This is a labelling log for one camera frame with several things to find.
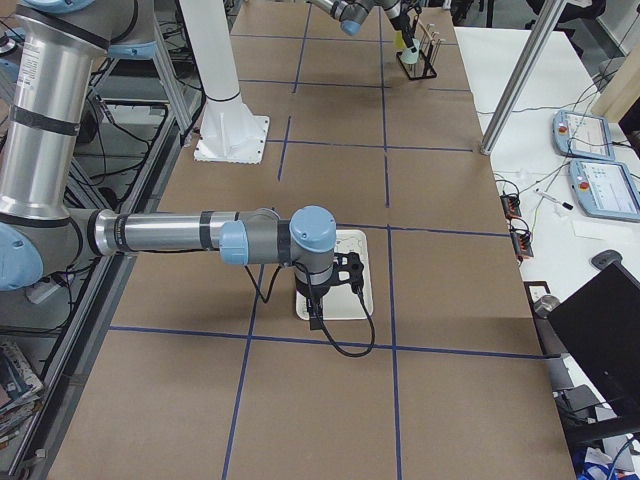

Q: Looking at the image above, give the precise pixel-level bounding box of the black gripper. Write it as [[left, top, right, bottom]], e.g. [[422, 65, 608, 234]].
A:
[[295, 269, 336, 330], [390, 12, 414, 48]]

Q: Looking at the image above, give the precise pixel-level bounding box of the light green cup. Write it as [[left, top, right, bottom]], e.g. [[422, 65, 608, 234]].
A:
[[400, 46, 420, 65]]

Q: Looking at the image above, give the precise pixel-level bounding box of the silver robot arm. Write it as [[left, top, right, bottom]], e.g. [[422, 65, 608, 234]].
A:
[[310, 0, 414, 50], [1, 1, 339, 330]]

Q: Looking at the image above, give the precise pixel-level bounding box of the yellow cup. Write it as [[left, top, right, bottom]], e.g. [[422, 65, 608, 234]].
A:
[[394, 31, 405, 50]]

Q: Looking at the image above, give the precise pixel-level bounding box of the pale green bear tray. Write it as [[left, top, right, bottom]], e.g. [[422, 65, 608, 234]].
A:
[[291, 229, 374, 321]]

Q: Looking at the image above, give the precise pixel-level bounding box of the steel cylinder cup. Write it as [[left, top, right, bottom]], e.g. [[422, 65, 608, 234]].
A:
[[533, 294, 561, 319]]

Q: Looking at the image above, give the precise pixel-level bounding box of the upper teach pendant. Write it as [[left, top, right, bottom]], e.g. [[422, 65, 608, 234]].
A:
[[552, 110, 615, 161]]

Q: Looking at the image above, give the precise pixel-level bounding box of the teach pendant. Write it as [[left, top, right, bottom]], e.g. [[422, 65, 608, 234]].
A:
[[569, 158, 639, 223], [552, 110, 615, 161]]

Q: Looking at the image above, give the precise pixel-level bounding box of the lower orange connector box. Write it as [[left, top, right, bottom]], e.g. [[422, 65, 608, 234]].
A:
[[509, 228, 534, 261]]

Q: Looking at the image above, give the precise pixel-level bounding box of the orange connector box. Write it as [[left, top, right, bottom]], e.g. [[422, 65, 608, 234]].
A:
[[500, 193, 522, 220], [509, 228, 534, 261]]

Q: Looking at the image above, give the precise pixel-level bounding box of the upper orange connector box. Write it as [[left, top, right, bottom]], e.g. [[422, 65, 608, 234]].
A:
[[500, 193, 522, 220]]

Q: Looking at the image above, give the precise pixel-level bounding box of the black marker pen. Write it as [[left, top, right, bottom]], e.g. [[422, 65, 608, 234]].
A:
[[535, 189, 574, 211]]

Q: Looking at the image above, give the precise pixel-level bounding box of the lower teach pendant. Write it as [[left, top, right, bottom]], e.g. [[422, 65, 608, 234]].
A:
[[569, 158, 639, 223]]

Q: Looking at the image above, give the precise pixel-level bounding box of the black monitor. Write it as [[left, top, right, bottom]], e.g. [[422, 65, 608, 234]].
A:
[[548, 262, 639, 416]]

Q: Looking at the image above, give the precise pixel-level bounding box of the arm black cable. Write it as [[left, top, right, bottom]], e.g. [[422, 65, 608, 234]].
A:
[[241, 262, 377, 358]]

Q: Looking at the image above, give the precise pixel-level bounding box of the black wire cup rack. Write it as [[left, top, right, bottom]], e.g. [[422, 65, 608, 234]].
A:
[[396, 14, 443, 81]]

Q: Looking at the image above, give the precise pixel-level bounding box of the wrist black camera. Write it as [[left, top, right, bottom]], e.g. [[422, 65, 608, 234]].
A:
[[332, 252, 364, 295]]

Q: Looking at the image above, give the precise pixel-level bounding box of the aluminium frame post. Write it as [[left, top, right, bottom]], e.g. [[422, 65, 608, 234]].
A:
[[480, 0, 567, 156]]

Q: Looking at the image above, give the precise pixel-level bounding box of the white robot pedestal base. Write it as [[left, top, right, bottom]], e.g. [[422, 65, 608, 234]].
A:
[[180, 0, 270, 164]]

